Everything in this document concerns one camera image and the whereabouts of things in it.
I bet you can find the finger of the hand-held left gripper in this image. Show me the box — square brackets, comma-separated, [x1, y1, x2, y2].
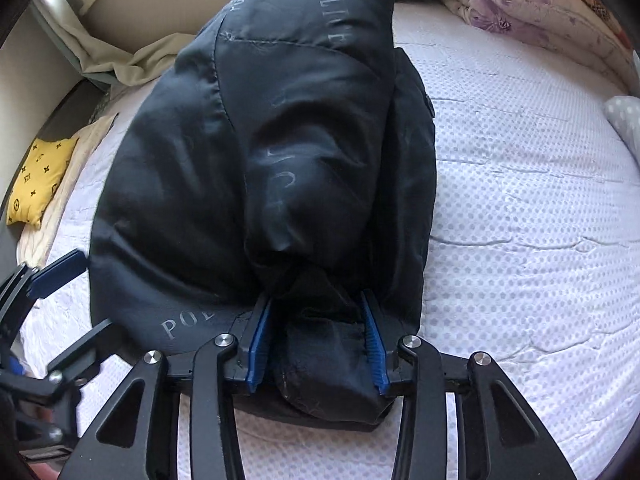
[46, 318, 117, 386]
[0, 248, 90, 346]

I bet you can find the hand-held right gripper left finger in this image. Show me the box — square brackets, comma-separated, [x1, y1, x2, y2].
[59, 294, 275, 480]

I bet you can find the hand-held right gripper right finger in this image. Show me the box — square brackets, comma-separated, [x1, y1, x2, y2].
[359, 289, 578, 480]

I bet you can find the black padded jacket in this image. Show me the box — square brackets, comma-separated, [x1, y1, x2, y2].
[89, 0, 437, 433]

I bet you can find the yellow patterned pillow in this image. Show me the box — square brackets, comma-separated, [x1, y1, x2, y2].
[6, 136, 81, 228]

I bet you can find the white quilted bed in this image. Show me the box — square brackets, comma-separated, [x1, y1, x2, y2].
[15, 0, 640, 480]

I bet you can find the beige sheet with green edge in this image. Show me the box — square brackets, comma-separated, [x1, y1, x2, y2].
[65, 0, 446, 96]

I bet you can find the beige headboard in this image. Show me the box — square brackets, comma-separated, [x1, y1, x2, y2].
[80, 0, 286, 57]

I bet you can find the white dotted pillow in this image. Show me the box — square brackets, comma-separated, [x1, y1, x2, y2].
[602, 95, 640, 167]

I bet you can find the floral quilt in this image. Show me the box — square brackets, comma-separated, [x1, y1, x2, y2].
[440, 0, 637, 97]

